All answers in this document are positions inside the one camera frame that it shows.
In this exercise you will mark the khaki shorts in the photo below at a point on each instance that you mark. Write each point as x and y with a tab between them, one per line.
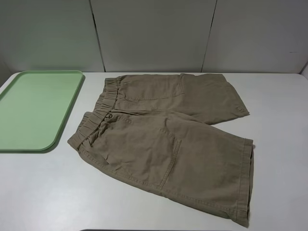
157	133

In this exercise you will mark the green plastic tray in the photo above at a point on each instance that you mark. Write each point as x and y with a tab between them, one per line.
34	109

